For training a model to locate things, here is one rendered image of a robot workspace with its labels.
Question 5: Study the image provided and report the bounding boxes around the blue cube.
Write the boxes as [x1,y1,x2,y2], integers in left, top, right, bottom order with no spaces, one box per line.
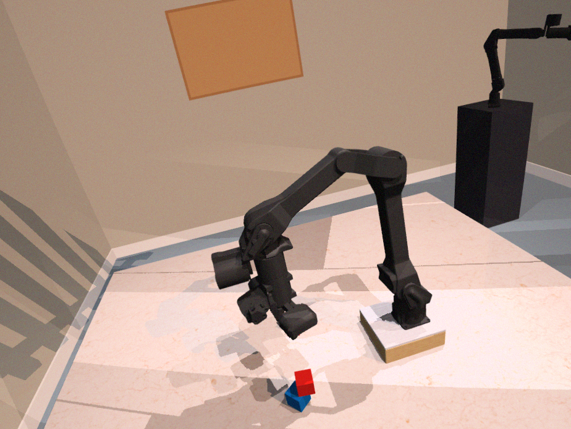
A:
[285,381,311,412]

